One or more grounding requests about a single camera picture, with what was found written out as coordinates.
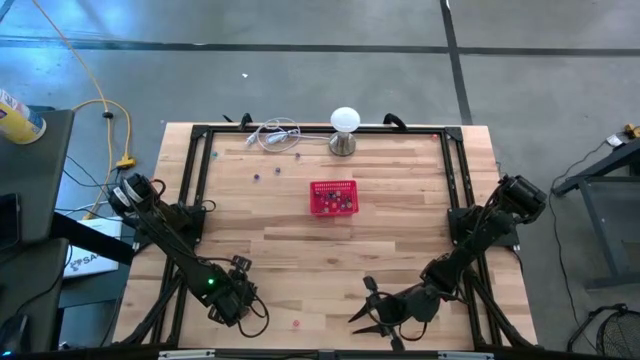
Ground white lamp with metal base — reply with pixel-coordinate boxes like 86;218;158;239
328;106;362;158

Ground white coiled cable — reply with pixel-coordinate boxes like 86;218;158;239
245;116;332;154

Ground white printed box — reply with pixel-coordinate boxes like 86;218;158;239
63;217;124;279

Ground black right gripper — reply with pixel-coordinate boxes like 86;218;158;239
348;276;442;351

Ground red plastic basket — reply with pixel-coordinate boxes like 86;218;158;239
309;180;360;217

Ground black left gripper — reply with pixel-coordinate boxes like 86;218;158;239
208;254;259;328

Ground black diagonal beam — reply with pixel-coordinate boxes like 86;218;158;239
49;212;136;266

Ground black table stand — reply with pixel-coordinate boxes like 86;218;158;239
551;138;640;291

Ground yellow white canister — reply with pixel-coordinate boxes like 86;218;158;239
0;88;48;146

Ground silver bar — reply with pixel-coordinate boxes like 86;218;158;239
157;350;217;360
437;351;496;360

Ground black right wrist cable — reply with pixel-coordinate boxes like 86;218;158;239
369;292;429;343

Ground black mesh fan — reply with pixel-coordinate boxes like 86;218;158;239
594;308;640;359

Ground yellow power cable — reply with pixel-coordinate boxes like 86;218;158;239
31;0;137;221

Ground black tablet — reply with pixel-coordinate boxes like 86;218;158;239
0;193;23;251

